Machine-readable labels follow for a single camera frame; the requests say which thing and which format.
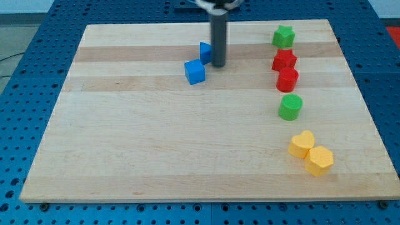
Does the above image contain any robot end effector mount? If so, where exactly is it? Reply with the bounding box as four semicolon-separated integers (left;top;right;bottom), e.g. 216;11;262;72
194;0;244;13

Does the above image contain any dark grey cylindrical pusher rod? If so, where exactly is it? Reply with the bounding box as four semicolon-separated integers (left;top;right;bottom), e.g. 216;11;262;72
209;9;228;68

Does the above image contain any blue block behind rod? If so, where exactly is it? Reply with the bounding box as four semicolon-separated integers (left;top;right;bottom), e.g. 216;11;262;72
199;42;211;65

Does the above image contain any blue cube block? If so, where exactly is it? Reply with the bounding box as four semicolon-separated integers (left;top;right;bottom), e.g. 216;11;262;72
184;59;206;85

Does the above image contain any green star block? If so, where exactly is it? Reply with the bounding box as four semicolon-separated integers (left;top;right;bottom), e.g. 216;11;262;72
272;25;296;49

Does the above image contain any red star block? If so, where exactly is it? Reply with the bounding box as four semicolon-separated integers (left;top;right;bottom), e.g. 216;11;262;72
271;49;298;71

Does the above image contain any red cylinder block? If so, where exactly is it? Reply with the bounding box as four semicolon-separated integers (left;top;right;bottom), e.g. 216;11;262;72
276;67;299;93

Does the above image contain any green cylinder block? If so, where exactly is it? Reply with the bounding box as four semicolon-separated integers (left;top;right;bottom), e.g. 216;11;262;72
278;94;303;121

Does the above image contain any light wooden board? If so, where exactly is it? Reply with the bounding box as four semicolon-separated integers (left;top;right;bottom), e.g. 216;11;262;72
20;19;399;203

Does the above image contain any yellow heart block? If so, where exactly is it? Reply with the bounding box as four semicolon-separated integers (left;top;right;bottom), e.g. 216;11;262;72
287;130;315;159

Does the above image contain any yellow hexagon block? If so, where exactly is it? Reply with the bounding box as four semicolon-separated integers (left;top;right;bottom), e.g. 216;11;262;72
304;146;334;177

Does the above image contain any black cable on floor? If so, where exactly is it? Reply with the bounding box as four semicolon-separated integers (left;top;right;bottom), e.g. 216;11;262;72
0;51;25;79

